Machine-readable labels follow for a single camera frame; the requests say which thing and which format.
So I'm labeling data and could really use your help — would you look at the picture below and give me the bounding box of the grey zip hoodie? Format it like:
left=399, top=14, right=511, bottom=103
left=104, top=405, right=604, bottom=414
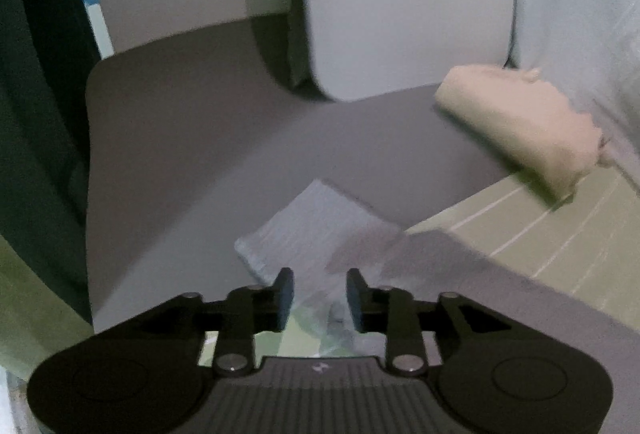
left=233, top=178, right=640, bottom=434

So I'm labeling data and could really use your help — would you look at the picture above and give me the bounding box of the green grid-pattern mat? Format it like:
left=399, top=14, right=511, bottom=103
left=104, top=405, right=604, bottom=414
left=196, top=163, right=640, bottom=367

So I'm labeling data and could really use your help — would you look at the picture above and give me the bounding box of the folded beige garment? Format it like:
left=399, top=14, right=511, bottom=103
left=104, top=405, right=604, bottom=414
left=435, top=64, right=606, bottom=201

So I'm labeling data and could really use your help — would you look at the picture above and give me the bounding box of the light blue carrot-print sheet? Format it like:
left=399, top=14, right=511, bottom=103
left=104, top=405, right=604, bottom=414
left=511, top=0, right=639, bottom=182

